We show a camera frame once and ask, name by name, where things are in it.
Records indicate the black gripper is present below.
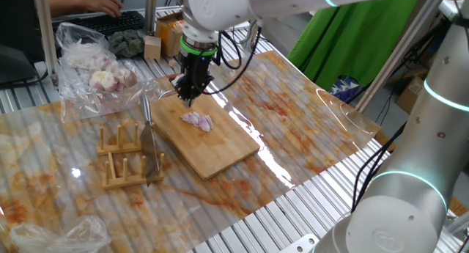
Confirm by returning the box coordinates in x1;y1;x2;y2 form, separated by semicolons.
171;54;215;107

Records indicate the steel cleaver knife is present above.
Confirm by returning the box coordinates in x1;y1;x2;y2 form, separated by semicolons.
139;93;161;188

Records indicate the person's bare forearm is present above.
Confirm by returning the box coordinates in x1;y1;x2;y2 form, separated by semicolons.
47;0;89;18

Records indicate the person's hand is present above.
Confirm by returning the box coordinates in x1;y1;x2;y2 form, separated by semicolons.
78;0;125;18

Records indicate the wooden block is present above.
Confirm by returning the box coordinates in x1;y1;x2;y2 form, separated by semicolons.
143;35;163;60

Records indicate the taped cardboard box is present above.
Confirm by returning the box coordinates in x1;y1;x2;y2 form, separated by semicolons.
155;11;185;59

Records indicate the wooden cutting board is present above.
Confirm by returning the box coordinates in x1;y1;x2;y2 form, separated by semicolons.
149;87;261;180

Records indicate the grey green cloth rag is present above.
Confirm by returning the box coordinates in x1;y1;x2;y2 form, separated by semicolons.
108;29;146;59

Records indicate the plastic bag of garlic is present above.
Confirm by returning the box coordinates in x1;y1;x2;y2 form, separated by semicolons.
54;21;162;122

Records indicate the marble pattern plastic mat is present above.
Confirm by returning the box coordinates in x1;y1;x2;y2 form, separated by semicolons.
0;50;382;253

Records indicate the black computer keyboard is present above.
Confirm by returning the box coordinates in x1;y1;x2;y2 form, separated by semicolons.
67;10;146;36

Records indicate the blue white patterned bag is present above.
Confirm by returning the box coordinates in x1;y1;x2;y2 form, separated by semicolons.
328;76;362;103

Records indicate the green fabric sheet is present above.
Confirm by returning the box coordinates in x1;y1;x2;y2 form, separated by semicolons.
287;0;423;92

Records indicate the black monitor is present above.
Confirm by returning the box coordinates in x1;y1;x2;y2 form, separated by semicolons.
0;43;37;86

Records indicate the perforated metal plate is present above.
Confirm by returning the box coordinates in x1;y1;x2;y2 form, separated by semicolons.
280;233;320;253

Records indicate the crumpled clear plastic bag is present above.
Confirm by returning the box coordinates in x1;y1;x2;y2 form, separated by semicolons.
9;215;113;253

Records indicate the brown cardboard box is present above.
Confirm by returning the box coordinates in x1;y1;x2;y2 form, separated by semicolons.
394;75;428;115

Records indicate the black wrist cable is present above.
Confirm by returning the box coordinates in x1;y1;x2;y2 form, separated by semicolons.
203;25;263;96

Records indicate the aluminium frame post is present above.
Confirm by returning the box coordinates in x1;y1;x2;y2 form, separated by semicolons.
250;25;262;54
144;0;158;34
353;0;450;113
32;0;59;87

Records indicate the black base cable bundle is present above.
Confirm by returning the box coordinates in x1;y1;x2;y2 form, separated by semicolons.
350;120;407;213

